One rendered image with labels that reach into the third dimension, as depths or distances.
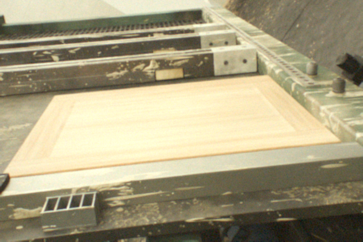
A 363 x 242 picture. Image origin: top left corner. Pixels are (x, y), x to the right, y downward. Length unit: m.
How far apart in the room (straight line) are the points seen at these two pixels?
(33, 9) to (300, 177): 6.11
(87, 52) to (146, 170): 0.92
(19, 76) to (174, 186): 0.75
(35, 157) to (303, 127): 0.49
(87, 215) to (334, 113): 0.46
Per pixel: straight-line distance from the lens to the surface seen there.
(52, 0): 6.49
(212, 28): 1.69
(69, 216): 0.60
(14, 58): 1.56
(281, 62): 1.13
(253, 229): 1.75
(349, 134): 0.74
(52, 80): 1.24
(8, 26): 2.54
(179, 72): 1.22
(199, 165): 0.63
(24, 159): 0.79
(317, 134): 0.79
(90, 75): 1.22
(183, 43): 1.49
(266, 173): 0.63
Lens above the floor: 1.32
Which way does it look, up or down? 14 degrees down
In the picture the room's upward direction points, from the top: 61 degrees counter-clockwise
